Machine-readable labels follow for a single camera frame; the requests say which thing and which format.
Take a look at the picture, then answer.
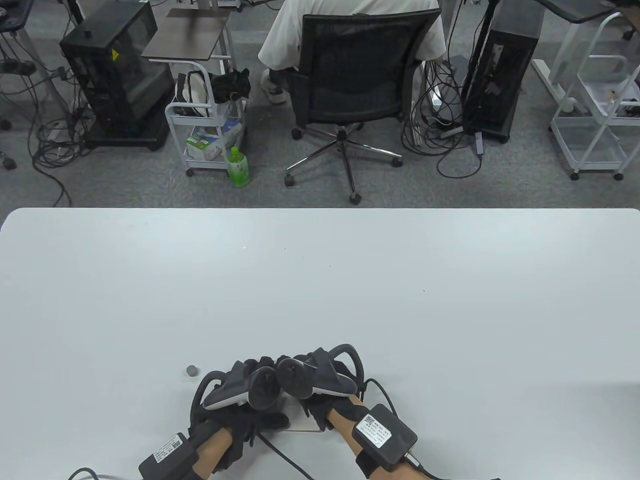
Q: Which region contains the person's left hand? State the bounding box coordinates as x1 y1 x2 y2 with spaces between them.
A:
190 356 291 473

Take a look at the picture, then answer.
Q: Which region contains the person's right hand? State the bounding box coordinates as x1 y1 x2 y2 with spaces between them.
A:
277 351 368 432

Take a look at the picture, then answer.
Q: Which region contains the large white rolling cart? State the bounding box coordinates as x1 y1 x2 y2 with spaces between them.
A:
550 12 640 182

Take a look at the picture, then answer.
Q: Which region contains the white green box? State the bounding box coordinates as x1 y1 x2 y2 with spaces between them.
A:
186 125 226 161

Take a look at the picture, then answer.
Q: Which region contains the person's right forearm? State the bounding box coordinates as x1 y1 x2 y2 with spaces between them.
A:
327 397 396 480

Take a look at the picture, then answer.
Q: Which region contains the black power strip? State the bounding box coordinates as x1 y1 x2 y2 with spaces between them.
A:
0 59 38 76

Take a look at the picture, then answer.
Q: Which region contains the grey hand controller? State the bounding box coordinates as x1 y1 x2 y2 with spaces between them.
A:
191 360 281 426
276 344 365 400

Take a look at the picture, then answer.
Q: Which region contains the tangle of black cables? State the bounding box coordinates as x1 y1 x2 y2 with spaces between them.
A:
402 55 487 180
0 30 96 208

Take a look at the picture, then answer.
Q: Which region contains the white black tote bag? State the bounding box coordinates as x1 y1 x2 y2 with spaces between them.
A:
174 70 211 118

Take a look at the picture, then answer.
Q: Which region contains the black mesh office chair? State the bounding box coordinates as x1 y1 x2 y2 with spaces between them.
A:
284 9 443 206

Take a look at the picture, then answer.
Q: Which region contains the blue white packet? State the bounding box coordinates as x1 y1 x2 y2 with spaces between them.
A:
220 117 246 148

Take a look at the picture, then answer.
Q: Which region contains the small white rolling cart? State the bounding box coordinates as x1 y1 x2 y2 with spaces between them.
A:
165 59 249 178

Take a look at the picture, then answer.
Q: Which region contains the black computer tower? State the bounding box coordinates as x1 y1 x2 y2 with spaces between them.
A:
59 0 173 152
461 0 546 145

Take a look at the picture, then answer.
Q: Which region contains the brown side table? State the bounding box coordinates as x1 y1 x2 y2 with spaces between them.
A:
141 7 232 63

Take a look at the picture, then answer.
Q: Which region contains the black wrist strap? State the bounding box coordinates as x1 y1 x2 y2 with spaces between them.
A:
356 447 381 478

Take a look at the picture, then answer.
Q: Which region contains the black glove cable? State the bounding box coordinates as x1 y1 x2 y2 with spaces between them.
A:
257 432 313 480
362 377 401 413

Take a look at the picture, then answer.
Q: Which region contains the green drink bottle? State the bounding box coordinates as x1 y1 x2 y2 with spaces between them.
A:
227 146 252 188

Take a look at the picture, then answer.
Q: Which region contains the black wrist sensor box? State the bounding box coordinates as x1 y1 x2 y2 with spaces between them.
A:
351 404 418 471
138 432 201 480

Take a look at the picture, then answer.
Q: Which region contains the black desk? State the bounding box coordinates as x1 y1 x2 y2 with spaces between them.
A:
0 0 37 32
535 0 640 23

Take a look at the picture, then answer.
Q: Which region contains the white desk foot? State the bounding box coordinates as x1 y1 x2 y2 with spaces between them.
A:
531 57 583 115

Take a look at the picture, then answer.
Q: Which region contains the cream spiral notebook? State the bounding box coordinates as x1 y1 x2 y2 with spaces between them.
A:
282 397 322 434

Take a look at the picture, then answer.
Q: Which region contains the black sensor box cable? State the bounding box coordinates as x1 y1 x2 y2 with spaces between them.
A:
405 450 503 480
67 466 143 480

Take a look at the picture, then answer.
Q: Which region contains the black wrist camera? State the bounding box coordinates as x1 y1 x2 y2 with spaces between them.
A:
215 435 251 473

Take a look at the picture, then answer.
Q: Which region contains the person's left forearm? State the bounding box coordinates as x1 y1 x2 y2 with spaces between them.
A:
192 427 236 480

